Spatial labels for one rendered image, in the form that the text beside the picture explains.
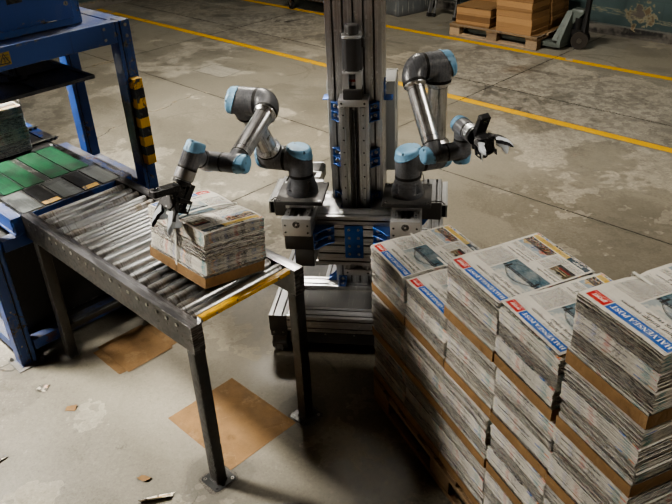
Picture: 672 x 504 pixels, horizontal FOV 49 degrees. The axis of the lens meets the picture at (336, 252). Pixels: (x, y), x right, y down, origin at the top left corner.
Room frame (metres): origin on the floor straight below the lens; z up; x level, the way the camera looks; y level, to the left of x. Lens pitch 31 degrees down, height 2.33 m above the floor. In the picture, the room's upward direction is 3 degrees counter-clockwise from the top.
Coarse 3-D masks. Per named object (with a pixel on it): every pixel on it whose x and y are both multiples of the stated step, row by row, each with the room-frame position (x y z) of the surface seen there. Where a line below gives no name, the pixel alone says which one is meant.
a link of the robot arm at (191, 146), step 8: (192, 144) 2.50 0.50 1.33; (200, 144) 2.50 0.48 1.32; (184, 152) 2.49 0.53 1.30; (192, 152) 2.48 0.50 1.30; (200, 152) 2.49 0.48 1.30; (184, 160) 2.47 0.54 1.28; (192, 160) 2.47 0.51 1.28; (200, 160) 2.50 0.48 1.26; (184, 168) 2.46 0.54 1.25; (192, 168) 2.46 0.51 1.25
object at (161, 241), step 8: (200, 192) 2.71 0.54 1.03; (208, 192) 2.72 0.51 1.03; (192, 200) 2.62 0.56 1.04; (200, 200) 2.62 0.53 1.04; (208, 200) 2.63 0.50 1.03; (216, 200) 2.64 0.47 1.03; (224, 200) 2.64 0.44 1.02; (152, 208) 2.54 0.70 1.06; (192, 208) 2.54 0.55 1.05; (152, 216) 2.54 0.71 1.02; (160, 224) 2.50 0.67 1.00; (152, 232) 2.54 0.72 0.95; (160, 232) 2.50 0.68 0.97; (152, 240) 2.54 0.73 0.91; (160, 240) 2.50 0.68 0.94; (168, 240) 2.46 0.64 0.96; (160, 248) 2.50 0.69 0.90; (168, 248) 2.46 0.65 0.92; (168, 256) 2.45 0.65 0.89
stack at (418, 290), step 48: (432, 240) 2.58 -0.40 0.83; (384, 288) 2.47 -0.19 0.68; (432, 288) 2.23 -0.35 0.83; (384, 336) 2.47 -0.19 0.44; (432, 336) 2.12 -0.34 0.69; (432, 384) 2.11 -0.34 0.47; (480, 384) 1.84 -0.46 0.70; (432, 432) 2.09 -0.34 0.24; (480, 432) 1.80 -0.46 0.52; (528, 432) 1.60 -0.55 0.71; (480, 480) 1.79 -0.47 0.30; (528, 480) 1.58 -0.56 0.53
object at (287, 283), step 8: (128, 184) 3.33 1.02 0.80; (136, 184) 3.33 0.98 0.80; (144, 192) 3.23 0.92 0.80; (272, 256) 2.56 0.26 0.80; (280, 256) 2.56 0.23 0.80; (272, 264) 2.53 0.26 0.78; (280, 264) 2.50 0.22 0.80; (288, 264) 2.49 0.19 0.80; (296, 264) 2.49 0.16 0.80; (296, 272) 2.45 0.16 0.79; (280, 280) 2.50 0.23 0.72; (288, 280) 2.47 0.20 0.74; (296, 280) 2.44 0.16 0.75; (288, 288) 2.47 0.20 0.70; (296, 288) 2.44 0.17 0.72; (304, 288) 2.47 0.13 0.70
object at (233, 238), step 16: (240, 208) 2.56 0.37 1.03; (192, 224) 2.38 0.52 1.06; (208, 224) 2.38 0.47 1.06; (224, 224) 2.39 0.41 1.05; (240, 224) 2.41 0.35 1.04; (256, 224) 2.46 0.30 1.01; (192, 240) 2.34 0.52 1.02; (208, 240) 2.31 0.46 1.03; (224, 240) 2.35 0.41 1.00; (240, 240) 2.40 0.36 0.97; (256, 240) 2.44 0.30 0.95; (192, 256) 2.35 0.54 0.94; (208, 256) 2.29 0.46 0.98; (224, 256) 2.34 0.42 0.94; (240, 256) 2.39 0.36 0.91; (256, 256) 2.44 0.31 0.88; (208, 272) 2.28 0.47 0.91; (224, 272) 2.34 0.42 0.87
